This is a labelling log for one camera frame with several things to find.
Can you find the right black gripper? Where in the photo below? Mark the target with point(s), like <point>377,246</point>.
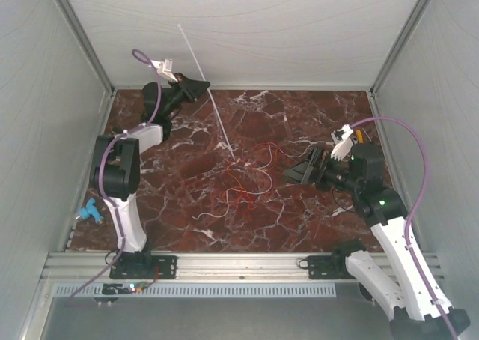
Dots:
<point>322,159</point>

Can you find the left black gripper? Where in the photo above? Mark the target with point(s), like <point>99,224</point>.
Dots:
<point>195,89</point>

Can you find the long white zip tie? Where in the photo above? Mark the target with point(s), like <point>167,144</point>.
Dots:
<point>210,94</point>

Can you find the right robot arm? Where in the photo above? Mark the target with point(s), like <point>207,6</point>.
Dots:
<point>415,305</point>

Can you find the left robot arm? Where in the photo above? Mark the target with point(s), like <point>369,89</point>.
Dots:
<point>116,171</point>

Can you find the blue plastic fitting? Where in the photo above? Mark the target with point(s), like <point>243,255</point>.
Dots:
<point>89,211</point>

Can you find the small circuit board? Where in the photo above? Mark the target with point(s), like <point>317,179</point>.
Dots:
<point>137,287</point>

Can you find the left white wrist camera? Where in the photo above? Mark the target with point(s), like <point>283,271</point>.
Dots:
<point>164,70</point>

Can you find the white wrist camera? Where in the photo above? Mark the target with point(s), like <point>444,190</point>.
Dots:
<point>164,70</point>
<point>343,142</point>

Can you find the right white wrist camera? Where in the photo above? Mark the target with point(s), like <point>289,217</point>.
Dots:
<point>343,142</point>

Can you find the yellow handled screwdriver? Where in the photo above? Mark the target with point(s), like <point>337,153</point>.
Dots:
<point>359,136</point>

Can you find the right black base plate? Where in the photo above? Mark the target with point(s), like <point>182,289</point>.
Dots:
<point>327,267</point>

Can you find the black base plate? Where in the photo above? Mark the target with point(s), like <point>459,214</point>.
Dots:
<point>327,267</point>
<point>144,266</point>

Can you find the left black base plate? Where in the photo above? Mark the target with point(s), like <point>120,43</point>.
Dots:
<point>144,266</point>

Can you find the aluminium front rail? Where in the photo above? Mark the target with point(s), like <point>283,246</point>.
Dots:
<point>191,266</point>

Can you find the slotted grey cable duct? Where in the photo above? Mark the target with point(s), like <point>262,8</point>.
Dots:
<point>211,290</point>

